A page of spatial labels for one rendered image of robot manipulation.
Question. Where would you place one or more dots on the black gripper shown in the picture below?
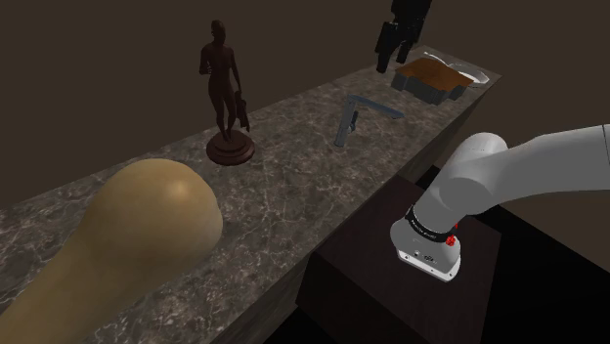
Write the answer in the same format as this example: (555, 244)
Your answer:
(410, 14)

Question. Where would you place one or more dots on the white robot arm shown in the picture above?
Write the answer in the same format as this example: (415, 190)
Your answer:
(481, 176)

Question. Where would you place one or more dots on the grey box with brown top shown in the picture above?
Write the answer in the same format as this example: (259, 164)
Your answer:
(429, 76)

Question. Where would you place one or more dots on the white basin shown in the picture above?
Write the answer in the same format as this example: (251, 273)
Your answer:
(469, 72)

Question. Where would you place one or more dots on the grey angular faucet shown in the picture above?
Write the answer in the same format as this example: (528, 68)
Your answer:
(350, 116)

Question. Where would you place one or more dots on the dark brown human figure statue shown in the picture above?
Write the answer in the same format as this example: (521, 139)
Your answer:
(224, 90)

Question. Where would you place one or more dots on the tan butternut squash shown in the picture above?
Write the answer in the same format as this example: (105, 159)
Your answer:
(138, 228)

